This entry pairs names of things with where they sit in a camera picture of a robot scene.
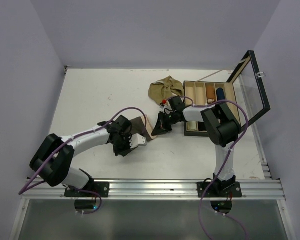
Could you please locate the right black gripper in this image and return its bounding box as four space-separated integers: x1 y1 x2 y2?
152 110 179 136

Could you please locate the brown underwear beige waistband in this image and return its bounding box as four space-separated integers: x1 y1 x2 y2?
130 115 157 142

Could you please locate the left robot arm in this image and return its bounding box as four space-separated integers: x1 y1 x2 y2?
29 115 133 197

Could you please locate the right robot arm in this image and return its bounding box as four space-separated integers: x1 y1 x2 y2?
151 96 242 198

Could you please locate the rolled cream underwear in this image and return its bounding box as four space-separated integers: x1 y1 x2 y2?
187 121 198 132

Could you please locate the khaki crumpled underwear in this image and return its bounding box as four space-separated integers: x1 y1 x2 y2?
148 76 185 105

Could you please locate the rolled orange underwear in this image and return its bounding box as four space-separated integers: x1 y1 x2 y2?
206 85 216 104

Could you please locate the rolled navy underwear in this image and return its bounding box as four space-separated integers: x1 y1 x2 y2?
216 87 226 101

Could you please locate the black compartment storage box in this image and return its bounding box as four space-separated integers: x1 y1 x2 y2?
183 50 271 126

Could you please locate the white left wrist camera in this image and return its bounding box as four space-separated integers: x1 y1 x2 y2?
129 133 148 149

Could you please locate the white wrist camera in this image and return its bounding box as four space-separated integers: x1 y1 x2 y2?
129 133 148 149
160 99 172 114

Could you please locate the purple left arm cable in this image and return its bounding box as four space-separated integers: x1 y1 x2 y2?
18 106 148 216

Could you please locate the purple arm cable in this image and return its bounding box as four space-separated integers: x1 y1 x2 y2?
18 106 148 216
164 94 250 240

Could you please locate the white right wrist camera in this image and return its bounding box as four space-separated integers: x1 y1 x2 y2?
160 99 172 114

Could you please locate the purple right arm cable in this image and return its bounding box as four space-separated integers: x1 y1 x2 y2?
164 94 250 240

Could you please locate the aluminium mounting rail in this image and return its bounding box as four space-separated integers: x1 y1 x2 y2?
21 179 286 201

